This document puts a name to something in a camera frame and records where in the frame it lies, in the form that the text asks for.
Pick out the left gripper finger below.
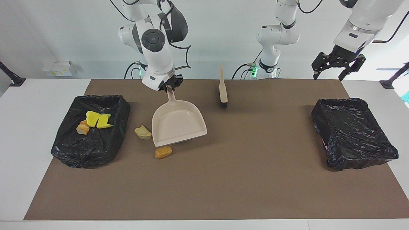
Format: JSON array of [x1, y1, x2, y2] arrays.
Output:
[[312, 52, 335, 81], [338, 54, 367, 81]]

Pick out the black base cable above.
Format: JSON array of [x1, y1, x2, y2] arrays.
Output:
[[232, 63, 257, 79], [124, 62, 141, 79]]

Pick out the brown table mat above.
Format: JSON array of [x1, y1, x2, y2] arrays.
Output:
[[23, 79, 409, 221]]

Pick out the beige hand brush black bristles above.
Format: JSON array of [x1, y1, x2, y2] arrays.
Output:
[[219, 65, 228, 108]]

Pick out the left arm gripper cable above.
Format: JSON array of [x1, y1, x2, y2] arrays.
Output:
[[296, 0, 409, 43]]

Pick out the orange striped croissant piece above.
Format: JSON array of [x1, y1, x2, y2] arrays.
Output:
[[76, 120, 90, 135]]

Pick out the black right base cable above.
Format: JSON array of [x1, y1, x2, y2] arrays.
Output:
[[124, 62, 141, 79]]

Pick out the notched yellow sponge piece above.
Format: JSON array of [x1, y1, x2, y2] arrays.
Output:
[[96, 114, 113, 129]]

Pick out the black bag lined trash bin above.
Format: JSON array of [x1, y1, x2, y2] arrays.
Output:
[[50, 95, 131, 169], [311, 98, 399, 172]]

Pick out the arm gripper cable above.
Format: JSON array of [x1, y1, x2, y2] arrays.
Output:
[[296, 0, 409, 43], [109, 0, 192, 70]]

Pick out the white wall outlet box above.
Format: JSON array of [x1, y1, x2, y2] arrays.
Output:
[[42, 61, 74, 77]]

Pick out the brown bread roll piece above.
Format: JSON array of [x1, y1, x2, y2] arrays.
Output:
[[155, 146, 173, 159]]

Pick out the black camera stand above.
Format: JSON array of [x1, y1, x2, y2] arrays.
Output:
[[0, 61, 26, 87], [380, 62, 409, 89]]

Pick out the black left base cable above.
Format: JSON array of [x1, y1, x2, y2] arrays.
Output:
[[232, 63, 257, 79]]

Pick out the beige plastic dustpan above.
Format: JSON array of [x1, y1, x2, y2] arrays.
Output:
[[151, 86, 207, 147]]

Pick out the right arm gripper cable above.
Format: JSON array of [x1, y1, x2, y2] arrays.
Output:
[[109, 0, 192, 70]]

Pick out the pale yellowish sponge chunk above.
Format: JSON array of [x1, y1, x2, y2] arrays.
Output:
[[134, 125, 152, 140]]

